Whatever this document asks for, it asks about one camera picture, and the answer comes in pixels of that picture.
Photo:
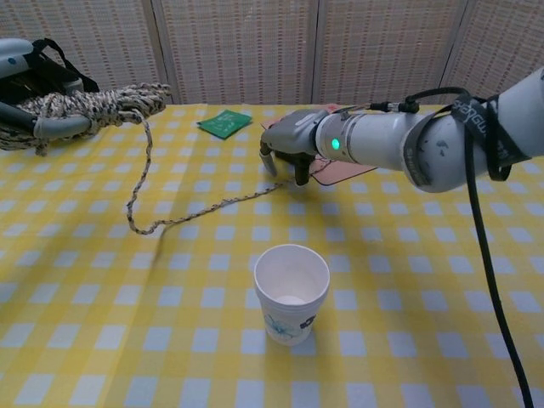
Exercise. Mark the woven bamboo folding screen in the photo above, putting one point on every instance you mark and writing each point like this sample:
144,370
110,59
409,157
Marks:
238,51

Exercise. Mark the black baseball cap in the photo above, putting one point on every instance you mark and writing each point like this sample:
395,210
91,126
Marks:
91,85

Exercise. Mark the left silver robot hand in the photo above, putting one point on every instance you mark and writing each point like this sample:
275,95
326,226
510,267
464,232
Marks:
64,126

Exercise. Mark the white paper cup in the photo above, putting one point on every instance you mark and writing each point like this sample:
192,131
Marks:
289,323

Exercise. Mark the green foil packet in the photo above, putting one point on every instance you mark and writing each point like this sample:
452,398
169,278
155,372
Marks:
223,124

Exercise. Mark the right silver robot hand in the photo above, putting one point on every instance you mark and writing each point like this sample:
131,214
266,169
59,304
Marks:
293,132

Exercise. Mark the yellow checked tablecloth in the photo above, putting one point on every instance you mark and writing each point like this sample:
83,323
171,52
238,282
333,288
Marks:
382,263

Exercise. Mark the pink cartoon mouse pad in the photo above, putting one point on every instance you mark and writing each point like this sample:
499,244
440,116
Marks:
340,172

